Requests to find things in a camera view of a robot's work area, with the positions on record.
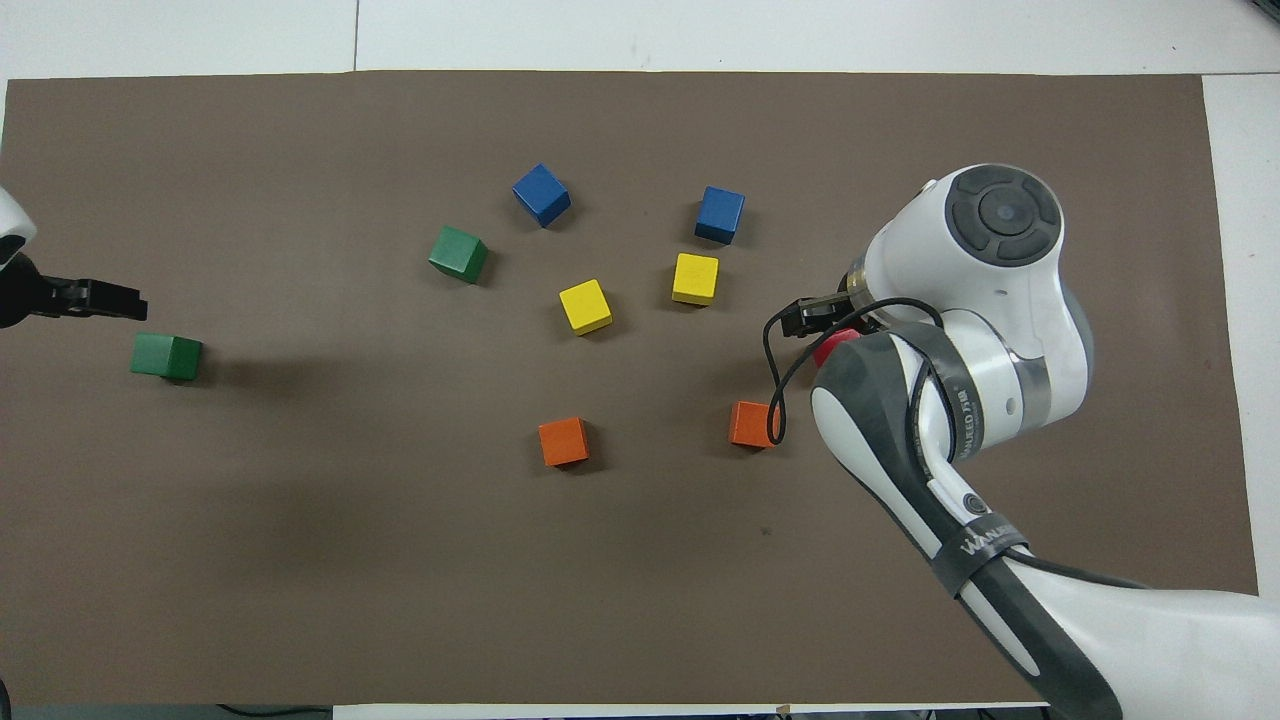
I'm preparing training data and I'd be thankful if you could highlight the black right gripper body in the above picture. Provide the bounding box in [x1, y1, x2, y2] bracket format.
[783, 297, 873, 339]

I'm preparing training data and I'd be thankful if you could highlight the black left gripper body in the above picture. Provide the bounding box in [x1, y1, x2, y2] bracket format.
[0, 253, 149, 329]

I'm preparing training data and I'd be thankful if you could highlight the red wooden block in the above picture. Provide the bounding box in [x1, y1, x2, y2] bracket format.
[812, 327, 863, 369]

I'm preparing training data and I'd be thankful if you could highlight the green wooden block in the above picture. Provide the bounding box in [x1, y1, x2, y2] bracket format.
[129, 333, 204, 383]
[428, 225, 490, 286]

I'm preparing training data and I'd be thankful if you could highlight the orange wooden block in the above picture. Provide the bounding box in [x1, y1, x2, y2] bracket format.
[538, 416, 591, 468]
[728, 401, 781, 450]

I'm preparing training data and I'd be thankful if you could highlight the yellow wooden block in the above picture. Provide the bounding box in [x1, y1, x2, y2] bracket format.
[671, 252, 720, 307]
[558, 279, 614, 336]

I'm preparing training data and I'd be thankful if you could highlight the blue wooden block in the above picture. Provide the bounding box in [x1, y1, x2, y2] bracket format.
[512, 163, 573, 229]
[694, 186, 746, 246]

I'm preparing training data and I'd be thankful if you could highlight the brown table mat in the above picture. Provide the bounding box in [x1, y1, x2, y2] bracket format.
[0, 70, 1259, 707]

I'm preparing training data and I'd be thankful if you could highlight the black cable beside table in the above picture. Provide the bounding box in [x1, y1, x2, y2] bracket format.
[218, 703, 333, 720]

